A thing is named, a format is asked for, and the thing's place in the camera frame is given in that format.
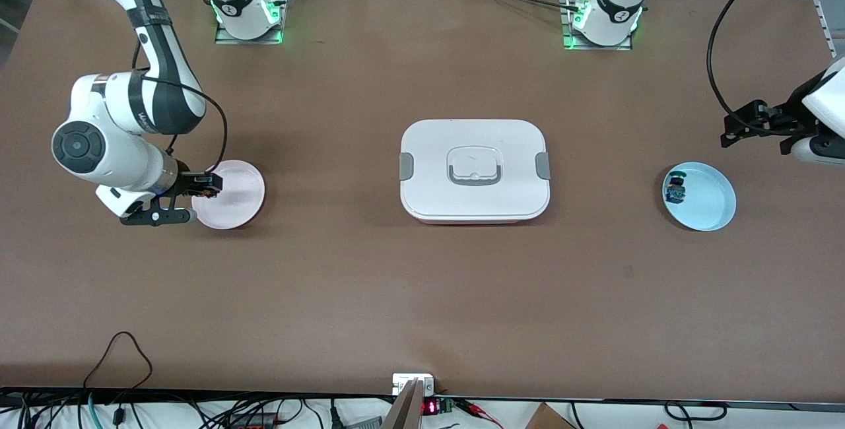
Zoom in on white lunch box grey clips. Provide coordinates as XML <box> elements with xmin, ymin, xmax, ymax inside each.
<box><xmin>399</xmin><ymin>119</ymin><xmax>551</xmax><ymax>225</ymax></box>

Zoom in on pink round plate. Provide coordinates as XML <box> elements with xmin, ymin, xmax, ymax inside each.
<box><xmin>191</xmin><ymin>160</ymin><xmax>266</xmax><ymax>230</ymax></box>

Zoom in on light blue round plate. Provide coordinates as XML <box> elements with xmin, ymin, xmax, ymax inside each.
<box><xmin>662</xmin><ymin>162</ymin><xmax>737</xmax><ymax>232</ymax></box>

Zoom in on perforated metal strip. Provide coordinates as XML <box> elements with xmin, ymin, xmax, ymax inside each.
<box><xmin>809</xmin><ymin>0</ymin><xmax>842</xmax><ymax>80</ymax></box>

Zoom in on aluminium profile bar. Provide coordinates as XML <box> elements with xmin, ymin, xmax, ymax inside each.
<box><xmin>382</xmin><ymin>378</ymin><xmax>424</xmax><ymax>429</ymax></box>

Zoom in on red clip lead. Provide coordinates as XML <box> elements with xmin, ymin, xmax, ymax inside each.
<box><xmin>456</xmin><ymin>399</ymin><xmax>504</xmax><ymax>428</ymax></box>

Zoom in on brown cardboard piece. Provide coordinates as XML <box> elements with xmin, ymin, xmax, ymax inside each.
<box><xmin>525</xmin><ymin>403</ymin><xmax>575</xmax><ymax>429</ymax></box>

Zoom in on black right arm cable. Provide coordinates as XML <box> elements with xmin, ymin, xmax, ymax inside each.
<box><xmin>129</xmin><ymin>0</ymin><xmax>229</xmax><ymax>176</ymax></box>

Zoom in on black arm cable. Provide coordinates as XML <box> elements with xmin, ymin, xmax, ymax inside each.
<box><xmin>129</xmin><ymin>0</ymin><xmax>229</xmax><ymax>176</ymax></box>
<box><xmin>708</xmin><ymin>0</ymin><xmax>793</xmax><ymax>136</ymax></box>

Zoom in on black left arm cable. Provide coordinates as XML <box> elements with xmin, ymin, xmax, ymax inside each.
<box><xmin>708</xmin><ymin>0</ymin><xmax>793</xmax><ymax>136</ymax></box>

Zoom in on green blue push button switch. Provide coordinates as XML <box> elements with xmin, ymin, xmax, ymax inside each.
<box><xmin>665</xmin><ymin>172</ymin><xmax>689</xmax><ymax>204</ymax></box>

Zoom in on thin black looped cable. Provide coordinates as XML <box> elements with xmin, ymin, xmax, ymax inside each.
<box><xmin>83</xmin><ymin>331</ymin><xmax>154</xmax><ymax>416</ymax></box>

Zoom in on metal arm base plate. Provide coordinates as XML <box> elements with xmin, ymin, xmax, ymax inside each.
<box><xmin>215</xmin><ymin>0</ymin><xmax>290</xmax><ymax>46</ymax></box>
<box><xmin>562</xmin><ymin>0</ymin><xmax>633</xmax><ymax>51</ymax></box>

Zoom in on small silver bracket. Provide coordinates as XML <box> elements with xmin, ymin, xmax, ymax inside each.
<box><xmin>392</xmin><ymin>374</ymin><xmax>435</xmax><ymax>395</ymax></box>

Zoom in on black cable loop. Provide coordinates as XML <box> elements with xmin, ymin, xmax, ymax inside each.
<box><xmin>663</xmin><ymin>401</ymin><xmax>728</xmax><ymax>422</ymax></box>

